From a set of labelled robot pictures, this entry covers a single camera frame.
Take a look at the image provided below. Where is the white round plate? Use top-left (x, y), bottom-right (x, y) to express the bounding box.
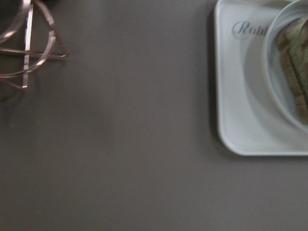
top-left (262, 0), bottom-right (308, 132)

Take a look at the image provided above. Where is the bread slice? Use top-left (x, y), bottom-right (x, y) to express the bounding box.
top-left (276, 27), bottom-right (308, 124)
top-left (285, 17), bottom-right (308, 94)

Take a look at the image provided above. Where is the cream rabbit tray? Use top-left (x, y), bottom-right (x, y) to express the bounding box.
top-left (214, 0), bottom-right (308, 156)

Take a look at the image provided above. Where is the copper wire bottle rack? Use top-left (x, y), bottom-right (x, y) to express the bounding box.
top-left (0, 0), bottom-right (69, 91)

